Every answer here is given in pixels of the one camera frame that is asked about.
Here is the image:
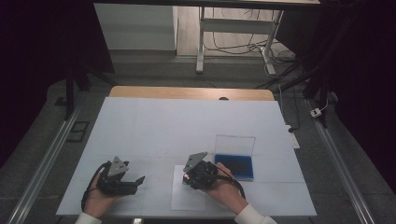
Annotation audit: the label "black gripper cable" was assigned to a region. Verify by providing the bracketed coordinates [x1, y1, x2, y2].
[215, 166, 247, 201]
[80, 161, 112, 213]

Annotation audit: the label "white metal desk frame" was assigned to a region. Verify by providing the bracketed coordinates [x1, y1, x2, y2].
[195, 6, 285, 77]

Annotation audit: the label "black floor cables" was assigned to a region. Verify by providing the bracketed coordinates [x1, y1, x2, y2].
[204, 7, 297, 68]

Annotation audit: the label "metal floor rail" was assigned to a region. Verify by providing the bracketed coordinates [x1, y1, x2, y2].
[5, 101, 84, 224]
[305, 98, 378, 224]

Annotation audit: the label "blue ink pad box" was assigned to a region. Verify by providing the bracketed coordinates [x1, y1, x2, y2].
[213, 133, 257, 182]

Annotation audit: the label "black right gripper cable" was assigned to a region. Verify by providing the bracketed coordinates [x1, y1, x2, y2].
[215, 166, 247, 201]

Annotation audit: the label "person's left hand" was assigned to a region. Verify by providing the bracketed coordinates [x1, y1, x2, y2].
[82, 172, 123, 219]

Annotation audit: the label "wooden table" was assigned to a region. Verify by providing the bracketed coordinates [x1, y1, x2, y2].
[108, 85, 276, 102]

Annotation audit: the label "white cabinet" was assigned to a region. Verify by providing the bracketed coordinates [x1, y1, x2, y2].
[93, 3, 178, 51]

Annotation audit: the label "black stand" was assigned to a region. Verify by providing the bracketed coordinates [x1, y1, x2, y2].
[63, 60, 119, 121]

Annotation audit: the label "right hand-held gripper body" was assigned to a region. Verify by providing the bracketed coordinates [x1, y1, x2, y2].
[181, 151, 219, 190]

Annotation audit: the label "black floor socket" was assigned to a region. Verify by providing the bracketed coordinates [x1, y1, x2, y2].
[65, 120, 91, 144]

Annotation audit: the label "white table cover sheet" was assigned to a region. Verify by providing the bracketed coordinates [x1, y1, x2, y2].
[55, 96, 318, 217]

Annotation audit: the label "white paper sheet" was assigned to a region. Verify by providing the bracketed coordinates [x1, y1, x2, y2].
[170, 164, 207, 212]

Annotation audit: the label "small white adapter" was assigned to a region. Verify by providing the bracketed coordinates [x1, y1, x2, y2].
[309, 106, 323, 119]

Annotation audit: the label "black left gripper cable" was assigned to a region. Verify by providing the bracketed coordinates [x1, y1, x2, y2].
[80, 161, 112, 213]

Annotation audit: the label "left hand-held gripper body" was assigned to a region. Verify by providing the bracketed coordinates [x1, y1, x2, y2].
[95, 155, 138, 197]

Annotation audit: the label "person's right hand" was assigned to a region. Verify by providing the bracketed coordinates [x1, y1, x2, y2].
[202, 161, 250, 216]

